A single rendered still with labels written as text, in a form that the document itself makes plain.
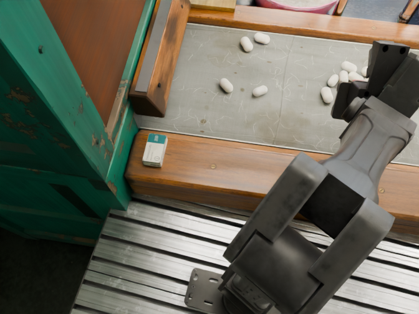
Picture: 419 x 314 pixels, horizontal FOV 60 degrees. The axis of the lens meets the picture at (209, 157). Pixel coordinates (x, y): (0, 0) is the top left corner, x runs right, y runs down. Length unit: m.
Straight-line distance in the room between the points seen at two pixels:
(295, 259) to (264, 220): 0.04
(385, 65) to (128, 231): 0.55
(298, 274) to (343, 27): 0.70
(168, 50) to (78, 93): 0.31
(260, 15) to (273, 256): 0.69
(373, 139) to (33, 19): 0.36
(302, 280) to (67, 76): 0.33
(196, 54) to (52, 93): 0.49
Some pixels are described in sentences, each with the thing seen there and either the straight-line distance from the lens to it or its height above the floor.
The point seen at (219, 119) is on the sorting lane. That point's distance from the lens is 0.76.
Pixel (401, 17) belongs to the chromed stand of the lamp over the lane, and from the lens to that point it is 1.00.
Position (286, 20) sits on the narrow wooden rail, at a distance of 0.92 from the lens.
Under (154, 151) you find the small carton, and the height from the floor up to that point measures 0.79.
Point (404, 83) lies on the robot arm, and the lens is 0.55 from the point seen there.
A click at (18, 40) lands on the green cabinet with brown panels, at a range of 0.37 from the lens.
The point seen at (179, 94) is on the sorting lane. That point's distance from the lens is 0.80.
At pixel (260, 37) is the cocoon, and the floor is 0.76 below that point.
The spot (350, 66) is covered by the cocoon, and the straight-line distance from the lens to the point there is 0.87.
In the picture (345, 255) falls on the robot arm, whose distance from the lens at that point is 0.31.
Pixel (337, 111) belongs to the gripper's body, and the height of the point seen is 0.86.
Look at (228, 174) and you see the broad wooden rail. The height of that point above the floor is 0.76.
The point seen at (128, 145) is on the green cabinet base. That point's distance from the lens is 0.71.
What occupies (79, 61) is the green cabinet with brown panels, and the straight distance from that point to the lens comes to 0.51.
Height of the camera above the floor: 1.40
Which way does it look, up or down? 65 degrees down
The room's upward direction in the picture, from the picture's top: straight up
